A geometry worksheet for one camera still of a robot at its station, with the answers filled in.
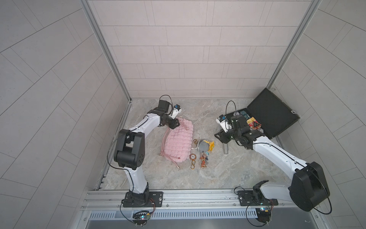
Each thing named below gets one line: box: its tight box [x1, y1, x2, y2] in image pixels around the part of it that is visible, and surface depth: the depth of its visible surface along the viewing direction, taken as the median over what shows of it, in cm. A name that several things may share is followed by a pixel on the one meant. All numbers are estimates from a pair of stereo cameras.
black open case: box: [224, 87, 301, 139], surface depth 98 cm
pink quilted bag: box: [159, 116, 194, 169], surface depth 88 cm
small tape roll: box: [189, 153, 197, 161], surface depth 87 cm
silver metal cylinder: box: [223, 142, 229, 155], surface depth 89 cm
